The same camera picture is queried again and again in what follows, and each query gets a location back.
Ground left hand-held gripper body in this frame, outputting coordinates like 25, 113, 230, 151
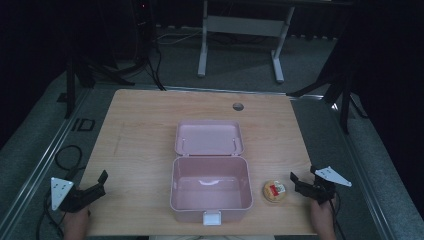
50, 177, 95, 214

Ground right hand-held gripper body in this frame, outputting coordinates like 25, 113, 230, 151
306, 165, 353, 205

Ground round biscuit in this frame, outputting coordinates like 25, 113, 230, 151
262, 179, 287, 204

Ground pink plastic storage box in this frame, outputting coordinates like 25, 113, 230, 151
169, 119, 254, 227

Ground person's right hand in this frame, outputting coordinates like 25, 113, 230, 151
310, 196, 338, 240

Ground person's left hand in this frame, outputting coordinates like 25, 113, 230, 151
62, 206, 91, 240

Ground black metal stand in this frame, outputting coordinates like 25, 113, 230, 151
56, 54, 136, 120
287, 64, 369, 135

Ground dark equipment tower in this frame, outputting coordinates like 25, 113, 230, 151
130, 0, 157, 63

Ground black looped cable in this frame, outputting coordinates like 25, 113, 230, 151
54, 144, 85, 181

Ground metal floor rail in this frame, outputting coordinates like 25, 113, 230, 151
289, 94, 403, 240
0, 87, 95, 238

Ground black floor cables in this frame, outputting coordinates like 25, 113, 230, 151
145, 41, 168, 92

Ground white floor cable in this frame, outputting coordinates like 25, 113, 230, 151
155, 30, 202, 46

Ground white desk frame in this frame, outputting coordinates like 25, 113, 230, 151
196, 0, 296, 84

